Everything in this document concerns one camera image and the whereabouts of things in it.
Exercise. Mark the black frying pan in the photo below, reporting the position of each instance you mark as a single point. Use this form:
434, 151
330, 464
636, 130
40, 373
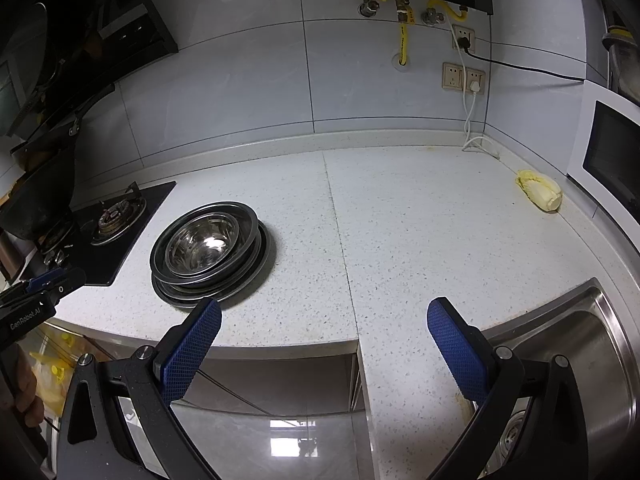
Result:
60, 120

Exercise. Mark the black glass gas stove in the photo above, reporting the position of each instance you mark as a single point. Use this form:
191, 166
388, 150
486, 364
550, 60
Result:
155, 195

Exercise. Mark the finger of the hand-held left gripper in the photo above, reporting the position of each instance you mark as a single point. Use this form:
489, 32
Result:
70, 281
47, 279

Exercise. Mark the white wall socket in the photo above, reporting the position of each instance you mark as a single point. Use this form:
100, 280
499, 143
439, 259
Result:
462, 34

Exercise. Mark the dark brown jug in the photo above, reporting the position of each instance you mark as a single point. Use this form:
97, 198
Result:
10, 257

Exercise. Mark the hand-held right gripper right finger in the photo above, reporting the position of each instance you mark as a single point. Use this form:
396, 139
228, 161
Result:
457, 350

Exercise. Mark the yellow plastic bag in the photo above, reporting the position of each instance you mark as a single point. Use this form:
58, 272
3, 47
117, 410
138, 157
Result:
50, 375

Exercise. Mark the beige wall socket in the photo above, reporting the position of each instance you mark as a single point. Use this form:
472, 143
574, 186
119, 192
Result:
452, 76

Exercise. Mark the large labelled steel plate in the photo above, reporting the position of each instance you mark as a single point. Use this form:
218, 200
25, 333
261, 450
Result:
172, 299

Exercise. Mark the brass gas valve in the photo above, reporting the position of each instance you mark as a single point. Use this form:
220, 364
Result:
403, 2

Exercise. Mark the black wok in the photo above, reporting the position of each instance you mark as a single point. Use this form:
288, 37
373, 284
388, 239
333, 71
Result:
40, 200

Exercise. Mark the person's left hand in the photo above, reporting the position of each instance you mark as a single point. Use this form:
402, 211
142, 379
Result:
27, 395

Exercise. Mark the steel water valve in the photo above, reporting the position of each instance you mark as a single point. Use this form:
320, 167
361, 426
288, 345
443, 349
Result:
434, 16
371, 6

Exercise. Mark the black range hood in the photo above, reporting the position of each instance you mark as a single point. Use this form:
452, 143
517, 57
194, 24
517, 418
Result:
125, 10

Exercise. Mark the small steel bowl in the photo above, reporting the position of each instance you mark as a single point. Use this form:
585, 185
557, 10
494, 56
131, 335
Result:
205, 245

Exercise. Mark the gas stove burner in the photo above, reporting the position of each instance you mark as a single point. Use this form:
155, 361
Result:
117, 220

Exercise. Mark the white microwave oven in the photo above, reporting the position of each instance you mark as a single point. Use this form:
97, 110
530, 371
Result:
615, 150

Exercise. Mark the napa cabbage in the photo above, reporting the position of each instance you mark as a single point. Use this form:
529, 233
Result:
542, 192

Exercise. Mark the large steel bowl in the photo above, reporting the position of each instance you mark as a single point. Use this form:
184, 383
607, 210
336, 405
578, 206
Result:
159, 245

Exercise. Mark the stainless steel sink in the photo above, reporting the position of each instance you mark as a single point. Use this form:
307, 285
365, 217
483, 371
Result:
590, 360

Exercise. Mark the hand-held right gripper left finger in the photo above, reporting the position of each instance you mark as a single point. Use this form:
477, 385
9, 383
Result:
192, 350

